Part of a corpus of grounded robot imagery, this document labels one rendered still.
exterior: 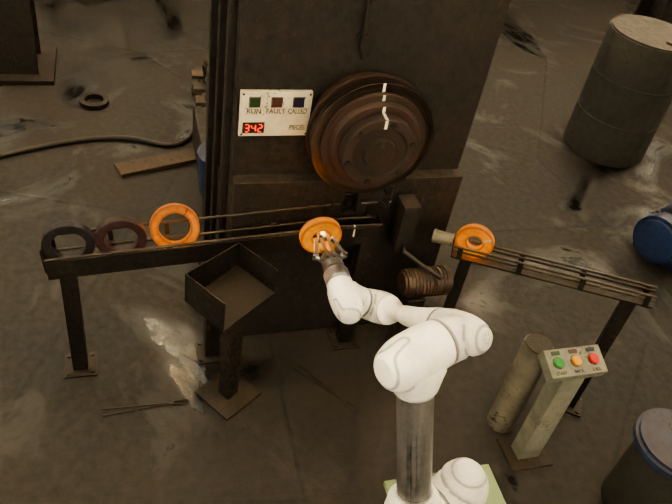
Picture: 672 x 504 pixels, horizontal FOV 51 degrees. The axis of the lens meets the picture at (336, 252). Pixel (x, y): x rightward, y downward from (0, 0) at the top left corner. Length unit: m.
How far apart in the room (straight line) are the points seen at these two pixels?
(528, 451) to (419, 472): 1.16
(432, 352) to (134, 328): 1.85
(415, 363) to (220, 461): 1.33
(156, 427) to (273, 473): 0.51
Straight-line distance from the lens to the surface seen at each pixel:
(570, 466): 3.24
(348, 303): 2.26
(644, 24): 5.28
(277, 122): 2.60
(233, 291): 2.62
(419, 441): 1.94
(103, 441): 2.95
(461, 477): 2.21
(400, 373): 1.73
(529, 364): 2.87
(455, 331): 1.81
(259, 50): 2.47
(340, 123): 2.47
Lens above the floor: 2.44
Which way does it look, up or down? 40 degrees down
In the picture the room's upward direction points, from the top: 11 degrees clockwise
